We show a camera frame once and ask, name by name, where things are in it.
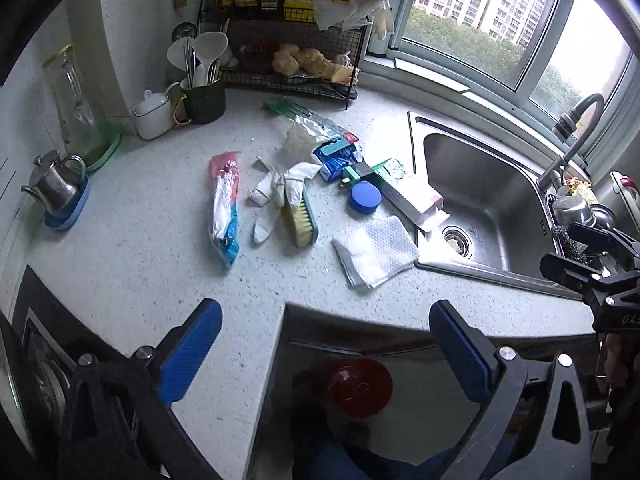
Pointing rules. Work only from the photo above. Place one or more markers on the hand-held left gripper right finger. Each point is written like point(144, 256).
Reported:
point(460, 355)

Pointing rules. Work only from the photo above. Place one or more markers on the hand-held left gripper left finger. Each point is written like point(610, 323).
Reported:
point(192, 345)

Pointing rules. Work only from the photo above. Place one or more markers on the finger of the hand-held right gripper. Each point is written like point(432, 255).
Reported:
point(600, 242)
point(570, 267)

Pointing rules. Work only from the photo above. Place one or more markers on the red plastic basin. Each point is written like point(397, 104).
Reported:
point(357, 387)

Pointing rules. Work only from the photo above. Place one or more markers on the white paper towel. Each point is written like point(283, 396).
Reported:
point(375, 250)

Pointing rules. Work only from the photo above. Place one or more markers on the round blue lid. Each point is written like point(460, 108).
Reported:
point(365, 197)

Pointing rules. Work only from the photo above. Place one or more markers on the blue tissue packet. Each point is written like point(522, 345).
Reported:
point(335, 162)

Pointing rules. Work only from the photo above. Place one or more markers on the steel wool scourer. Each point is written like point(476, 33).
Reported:
point(567, 242)

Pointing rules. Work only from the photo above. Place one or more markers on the small steel pot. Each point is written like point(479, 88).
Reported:
point(575, 210)

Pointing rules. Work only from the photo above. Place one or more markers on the yellow cloth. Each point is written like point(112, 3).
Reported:
point(581, 190)

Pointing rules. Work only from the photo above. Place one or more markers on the white and red container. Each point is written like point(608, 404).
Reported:
point(627, 190)

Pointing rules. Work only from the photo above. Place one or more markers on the stainless steel sink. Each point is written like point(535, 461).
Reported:
point(500, 200)

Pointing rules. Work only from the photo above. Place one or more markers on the steel faucet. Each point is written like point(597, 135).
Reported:
point(570, 150)

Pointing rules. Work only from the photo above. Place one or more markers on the red and blue plastic wrapper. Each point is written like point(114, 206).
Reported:
point(225, 207)

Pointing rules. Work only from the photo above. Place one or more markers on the black stove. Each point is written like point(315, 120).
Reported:
point(35, 340)

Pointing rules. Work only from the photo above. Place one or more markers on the teal scrub brush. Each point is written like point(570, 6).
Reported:
point(300, 212)

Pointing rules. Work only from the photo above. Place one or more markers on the green and white carton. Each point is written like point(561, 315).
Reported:
point(405, 191)

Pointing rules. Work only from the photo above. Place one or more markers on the blue saucer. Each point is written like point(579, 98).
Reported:
point(70, 217)

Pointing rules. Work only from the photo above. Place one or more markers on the white rubber glove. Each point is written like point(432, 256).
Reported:
point(280, 175)

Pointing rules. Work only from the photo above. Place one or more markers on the steel teapot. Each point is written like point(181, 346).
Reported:
point(52, 187)

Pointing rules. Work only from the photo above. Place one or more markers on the green plastic tray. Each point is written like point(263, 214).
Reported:
point(107, 150)

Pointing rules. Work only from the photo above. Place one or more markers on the white ceramic lidded jar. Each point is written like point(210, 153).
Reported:
point(152, 115)

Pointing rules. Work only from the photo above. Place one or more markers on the dark green utensil mug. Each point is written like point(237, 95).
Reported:
point(205, 102)

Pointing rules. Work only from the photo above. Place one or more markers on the green striped clear wrapper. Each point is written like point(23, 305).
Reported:
point(300, 115)

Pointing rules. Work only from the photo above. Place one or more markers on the tall glass pitcher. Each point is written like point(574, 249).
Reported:
point(75, 110)

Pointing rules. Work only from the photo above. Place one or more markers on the window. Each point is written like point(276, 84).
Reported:
point(475, 10)

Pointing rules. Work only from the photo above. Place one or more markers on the white plastic ladle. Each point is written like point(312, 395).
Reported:
point(177, 55)

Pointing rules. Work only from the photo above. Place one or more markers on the white plastic spatula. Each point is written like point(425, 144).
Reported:
point(210, 47)

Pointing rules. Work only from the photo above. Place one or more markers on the ginger root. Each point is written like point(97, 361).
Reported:
point(305, 62)

